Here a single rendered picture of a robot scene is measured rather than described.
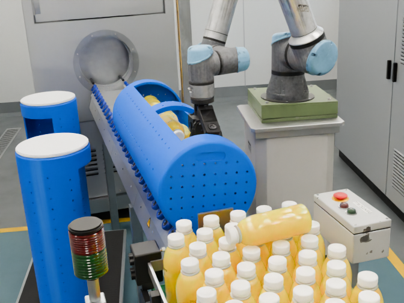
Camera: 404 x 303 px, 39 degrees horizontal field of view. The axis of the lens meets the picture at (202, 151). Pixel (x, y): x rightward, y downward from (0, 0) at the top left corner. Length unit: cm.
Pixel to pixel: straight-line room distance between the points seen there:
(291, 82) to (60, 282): 119
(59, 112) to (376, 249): 194
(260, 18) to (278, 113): 494
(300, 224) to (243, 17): 563
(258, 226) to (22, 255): 261
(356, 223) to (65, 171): 118
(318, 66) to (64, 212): 109
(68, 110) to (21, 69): 400
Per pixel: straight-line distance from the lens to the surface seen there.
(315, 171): 201
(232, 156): 155
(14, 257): 372
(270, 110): 194
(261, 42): 689
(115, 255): 323
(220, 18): 182
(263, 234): 125
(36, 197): 223
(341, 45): 468
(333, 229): 145
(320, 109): 199
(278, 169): 197
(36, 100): 303
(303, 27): 182
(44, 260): 235
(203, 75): 166
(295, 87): 198
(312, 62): 183
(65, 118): 297
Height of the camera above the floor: 171
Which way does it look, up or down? 19 degrees down
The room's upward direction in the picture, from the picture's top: 3 degrees counter-clockwise
